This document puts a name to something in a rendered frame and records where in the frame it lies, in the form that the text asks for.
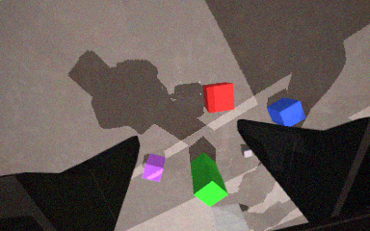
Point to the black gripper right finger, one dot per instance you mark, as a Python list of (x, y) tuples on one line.
[(316, 168)]

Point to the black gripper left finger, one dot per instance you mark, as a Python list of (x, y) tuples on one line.
[(87, 197)]

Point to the purple cube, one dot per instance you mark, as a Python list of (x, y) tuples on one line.
[(154, 167)]

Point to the red block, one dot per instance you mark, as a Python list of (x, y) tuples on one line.
[(219, 97)]

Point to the green block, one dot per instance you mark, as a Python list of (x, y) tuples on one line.
[(209, 185), (201, 161)]

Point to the blue block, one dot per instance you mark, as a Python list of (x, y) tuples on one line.
[(286, 111)]

